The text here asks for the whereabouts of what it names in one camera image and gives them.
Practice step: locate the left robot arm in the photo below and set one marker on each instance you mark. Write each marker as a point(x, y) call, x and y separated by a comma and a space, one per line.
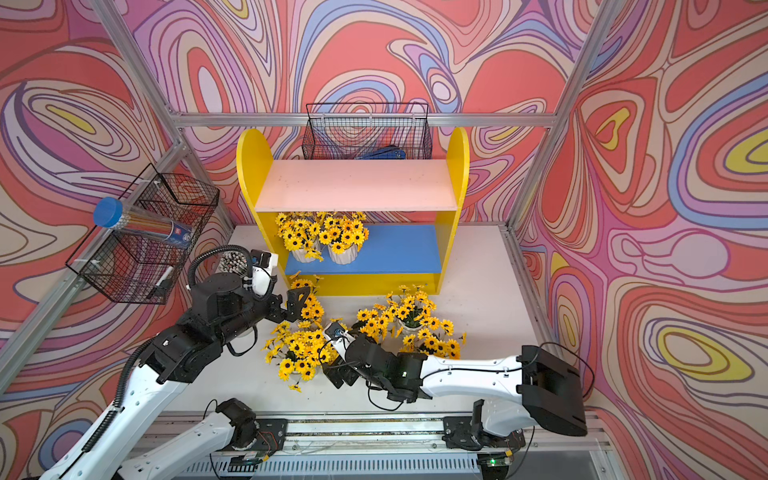
point(157, 372)

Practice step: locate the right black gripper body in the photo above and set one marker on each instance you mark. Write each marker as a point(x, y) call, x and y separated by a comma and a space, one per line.
point(382, 385)

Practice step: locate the black marker in basket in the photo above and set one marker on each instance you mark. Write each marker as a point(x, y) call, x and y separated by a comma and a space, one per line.
point(162, 286)

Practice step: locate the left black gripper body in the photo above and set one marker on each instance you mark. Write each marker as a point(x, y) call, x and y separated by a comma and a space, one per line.
point(252, 310)

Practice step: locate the yellow shelf unit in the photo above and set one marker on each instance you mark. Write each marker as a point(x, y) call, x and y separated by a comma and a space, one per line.
point(395, 253)

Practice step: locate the clear jar of pencils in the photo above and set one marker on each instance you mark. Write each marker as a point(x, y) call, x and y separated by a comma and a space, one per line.
point(232, 262)

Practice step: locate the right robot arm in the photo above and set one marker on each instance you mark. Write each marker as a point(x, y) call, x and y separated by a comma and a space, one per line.
point(533, 389)

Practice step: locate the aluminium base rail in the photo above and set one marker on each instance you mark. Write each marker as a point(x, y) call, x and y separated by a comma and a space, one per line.
point(392, 445)

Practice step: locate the black wire basket rear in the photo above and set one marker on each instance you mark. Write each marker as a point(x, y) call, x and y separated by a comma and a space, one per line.
point(344, 130)

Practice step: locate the black wire basket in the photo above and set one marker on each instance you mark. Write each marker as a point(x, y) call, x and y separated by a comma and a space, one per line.
point(125, 267)
point(344, 130)

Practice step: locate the blue capped pencil tube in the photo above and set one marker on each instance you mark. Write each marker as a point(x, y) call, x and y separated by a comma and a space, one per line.
point(111, 213)

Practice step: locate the black wire basket left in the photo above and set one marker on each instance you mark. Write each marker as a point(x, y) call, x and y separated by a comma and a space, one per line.
point(125, 267)

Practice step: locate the blue item in rear basket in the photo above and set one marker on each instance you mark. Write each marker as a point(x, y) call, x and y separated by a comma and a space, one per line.
point(391, 152)

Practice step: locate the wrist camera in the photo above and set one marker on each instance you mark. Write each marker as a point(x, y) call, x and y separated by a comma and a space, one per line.
point(263, 278)
point(338, 338)

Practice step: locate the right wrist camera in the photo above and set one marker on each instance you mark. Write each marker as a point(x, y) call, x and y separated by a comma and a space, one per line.
point(338, 338)

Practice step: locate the sunflower pot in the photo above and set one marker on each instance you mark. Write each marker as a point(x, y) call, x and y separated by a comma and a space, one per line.
point(434, 337)
point(313, 311)
point(299, 233)
point(343, 234)
point(325, 354)
point(413, 308)
point(377, 323)
point(294, 350)

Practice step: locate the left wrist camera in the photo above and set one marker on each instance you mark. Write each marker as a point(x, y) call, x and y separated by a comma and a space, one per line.
point(263, 278)

